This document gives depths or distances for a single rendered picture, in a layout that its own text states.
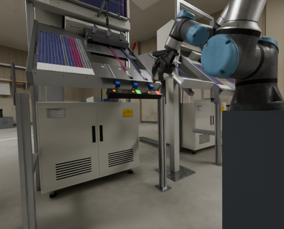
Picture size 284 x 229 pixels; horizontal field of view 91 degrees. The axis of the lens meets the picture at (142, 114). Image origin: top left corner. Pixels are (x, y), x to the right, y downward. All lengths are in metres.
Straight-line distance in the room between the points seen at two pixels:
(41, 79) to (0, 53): 7.21
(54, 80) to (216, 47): 0.64
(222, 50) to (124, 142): 0.93
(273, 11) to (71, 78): 4.49
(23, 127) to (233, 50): 0.78
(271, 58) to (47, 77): 0.82
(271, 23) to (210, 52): 4.15
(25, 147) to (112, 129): 0.56
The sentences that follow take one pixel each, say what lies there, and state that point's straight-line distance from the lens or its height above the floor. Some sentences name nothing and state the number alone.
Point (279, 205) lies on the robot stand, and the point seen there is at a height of 0.27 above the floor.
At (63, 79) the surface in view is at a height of 0.71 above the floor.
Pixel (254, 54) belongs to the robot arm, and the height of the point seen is 0.71.
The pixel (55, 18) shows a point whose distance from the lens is 1.55.
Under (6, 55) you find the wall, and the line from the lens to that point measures 7.95.
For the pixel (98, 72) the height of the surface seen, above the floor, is 0.77.
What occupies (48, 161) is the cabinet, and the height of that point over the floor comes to 0.25.
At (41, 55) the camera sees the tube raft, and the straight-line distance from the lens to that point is 0.88.
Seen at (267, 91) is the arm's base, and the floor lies 0.61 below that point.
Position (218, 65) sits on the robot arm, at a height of 0.68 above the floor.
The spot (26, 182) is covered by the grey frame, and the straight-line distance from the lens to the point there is 0.80.
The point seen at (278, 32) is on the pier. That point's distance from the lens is 4.56.
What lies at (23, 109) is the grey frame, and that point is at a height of 0.57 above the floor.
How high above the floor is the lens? 0.56
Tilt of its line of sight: 2 degrees down
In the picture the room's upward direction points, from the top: 2 degrees counter-clockwise
